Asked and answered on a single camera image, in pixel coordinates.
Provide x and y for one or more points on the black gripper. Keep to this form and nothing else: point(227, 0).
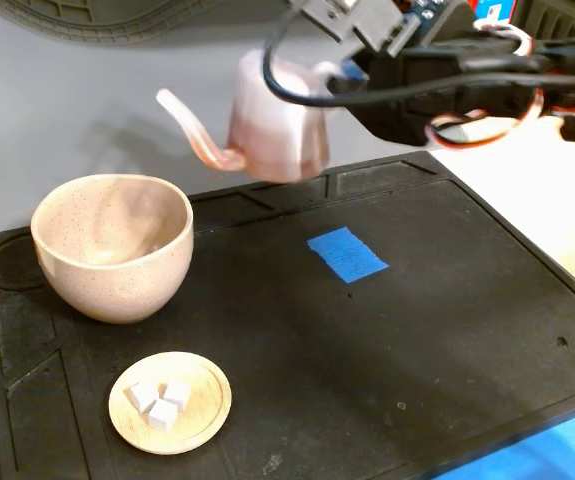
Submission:
point(386, 95)

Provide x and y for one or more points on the translucent gooseneck kettle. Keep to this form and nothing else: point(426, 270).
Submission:
point(277, 130)

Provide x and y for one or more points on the beige speckled ceramic cup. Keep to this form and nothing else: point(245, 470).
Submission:
point(117, 280)

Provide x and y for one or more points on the orange and white box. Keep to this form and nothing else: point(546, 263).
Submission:
point(492, 9)

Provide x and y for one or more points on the blue tape patch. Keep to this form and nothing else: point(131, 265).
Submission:
point(349, 255)

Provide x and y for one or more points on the black slatted crate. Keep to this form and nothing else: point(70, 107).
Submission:
point(562, 15)

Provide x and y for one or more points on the grey backdrop sheet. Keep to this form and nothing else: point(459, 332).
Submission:
point(92, 100)

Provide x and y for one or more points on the dark grey ribbed mat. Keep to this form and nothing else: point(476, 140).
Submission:
point(92, 22)

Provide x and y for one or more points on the black silicone work mat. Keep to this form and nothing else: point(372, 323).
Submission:
point(317, 360)

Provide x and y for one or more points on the white sugar cube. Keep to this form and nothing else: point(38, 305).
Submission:
point(142, 397)
point(177, 395)
point(163, 416)

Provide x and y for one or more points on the round wooden saucer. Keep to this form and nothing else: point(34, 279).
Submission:
point(202, 415)

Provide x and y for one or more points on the blue table cover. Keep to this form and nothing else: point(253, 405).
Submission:
point(557, 450)

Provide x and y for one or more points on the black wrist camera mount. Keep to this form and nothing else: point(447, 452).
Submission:
point(347, 20)

